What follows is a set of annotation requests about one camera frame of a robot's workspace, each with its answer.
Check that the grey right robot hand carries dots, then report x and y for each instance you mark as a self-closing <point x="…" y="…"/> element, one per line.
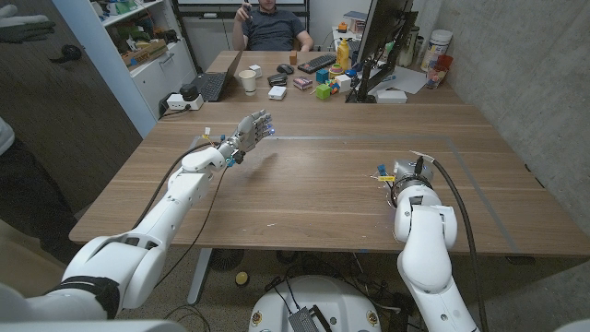
<point x="412" y="173"/>

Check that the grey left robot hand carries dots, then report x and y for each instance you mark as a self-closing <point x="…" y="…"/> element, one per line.
<point x="248" y="134"/>

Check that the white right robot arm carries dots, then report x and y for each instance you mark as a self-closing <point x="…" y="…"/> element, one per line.
<point x="424" y="249"/>

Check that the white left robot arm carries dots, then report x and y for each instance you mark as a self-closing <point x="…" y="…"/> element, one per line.
<point x="182" y="193"/>

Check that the small white square box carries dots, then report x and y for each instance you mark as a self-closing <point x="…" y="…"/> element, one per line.
<point x="277" y="92"/>

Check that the white paper cup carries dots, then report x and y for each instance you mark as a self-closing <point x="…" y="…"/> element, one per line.
<point x="248" y="82"/>

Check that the black laptop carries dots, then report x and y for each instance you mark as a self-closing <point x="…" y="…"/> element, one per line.
<point x="212" y="85"/>

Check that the small white cube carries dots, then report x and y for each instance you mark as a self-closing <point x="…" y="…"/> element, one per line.
<point x="255" y="70"/>

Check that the black power adapter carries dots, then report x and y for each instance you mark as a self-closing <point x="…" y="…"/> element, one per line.
<point x="189" y="92"/>

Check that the colourful striped box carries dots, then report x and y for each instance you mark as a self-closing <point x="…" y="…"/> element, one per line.
<point x="302" y="83"/>

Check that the black computer mouse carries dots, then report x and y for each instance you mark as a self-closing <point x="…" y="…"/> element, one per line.
<point x="285" y="68"/>

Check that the white power strip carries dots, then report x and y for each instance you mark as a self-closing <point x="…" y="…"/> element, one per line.
<point x="177" y="102"/>

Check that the flat white box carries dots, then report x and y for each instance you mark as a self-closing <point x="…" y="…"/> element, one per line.
<point x="391" y="96"/>

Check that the green cube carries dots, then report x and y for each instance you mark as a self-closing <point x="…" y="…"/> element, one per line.
<point x="323" y="91"/>

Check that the wooden block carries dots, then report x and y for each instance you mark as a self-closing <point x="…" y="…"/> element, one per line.
<point x="293" y="57"/>

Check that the white paper sheet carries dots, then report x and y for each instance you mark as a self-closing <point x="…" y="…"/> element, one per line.
<point x="408" y="79"/>

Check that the blue cube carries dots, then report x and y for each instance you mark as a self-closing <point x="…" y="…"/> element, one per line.
<point x="322" y="76"/>

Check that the multicoloured puzzle cube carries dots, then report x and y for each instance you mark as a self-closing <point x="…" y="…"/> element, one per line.
<point x="333" y="86"/>

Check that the black keyboard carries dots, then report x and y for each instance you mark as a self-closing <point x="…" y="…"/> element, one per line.
<point x="317" y="63"/>

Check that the white shelf cabinet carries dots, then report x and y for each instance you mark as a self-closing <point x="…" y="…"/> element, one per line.
<point x="156" y="83"/>

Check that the seated person in dark polo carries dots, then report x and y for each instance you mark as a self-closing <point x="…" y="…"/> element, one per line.
<point x="272" y="30"/>

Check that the large white cube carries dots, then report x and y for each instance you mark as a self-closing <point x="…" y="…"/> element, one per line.
<point x="343" y="83"/>

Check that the rainbow stacking toy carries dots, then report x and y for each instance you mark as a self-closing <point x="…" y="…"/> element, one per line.
<point x="335" y="70"/>

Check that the blue bowl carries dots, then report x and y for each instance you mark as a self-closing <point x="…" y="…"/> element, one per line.
<point x="351" y="73"/>

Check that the yellow squeeze bottle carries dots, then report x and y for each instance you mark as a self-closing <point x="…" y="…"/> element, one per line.
<point x="343" y="56"/>

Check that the steel thermos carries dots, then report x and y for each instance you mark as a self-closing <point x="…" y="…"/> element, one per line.
<point x="408" y="48"/>

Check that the black round disc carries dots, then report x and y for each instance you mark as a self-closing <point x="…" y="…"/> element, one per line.
<point x="226" y="259"/>

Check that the white labelled canister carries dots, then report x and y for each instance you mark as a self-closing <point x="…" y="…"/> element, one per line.
<point x="435" y="48"/>

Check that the cardboard box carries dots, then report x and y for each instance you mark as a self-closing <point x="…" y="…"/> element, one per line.
<point x="145" y="53"/>

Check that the small orange object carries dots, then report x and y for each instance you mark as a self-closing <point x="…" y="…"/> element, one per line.
<point x="342" y="27"/>

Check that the yellow ball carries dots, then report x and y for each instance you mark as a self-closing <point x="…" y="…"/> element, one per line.
<point x="241" y="278"/>

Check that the black computer monitor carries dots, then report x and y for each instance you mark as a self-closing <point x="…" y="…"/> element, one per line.
<point x="380" y="27"/>

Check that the grey table leg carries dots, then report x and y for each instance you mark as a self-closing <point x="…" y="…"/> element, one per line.
<point x="199" y="276"/>

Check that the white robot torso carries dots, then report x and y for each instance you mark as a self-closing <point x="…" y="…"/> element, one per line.
<point x="332" y="299"/>

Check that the black device on torso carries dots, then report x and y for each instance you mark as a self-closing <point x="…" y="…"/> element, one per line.
<point x="302" y="320"/>

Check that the white and black glove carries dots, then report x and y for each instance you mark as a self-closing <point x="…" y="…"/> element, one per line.
<point x="27" y="27"/>

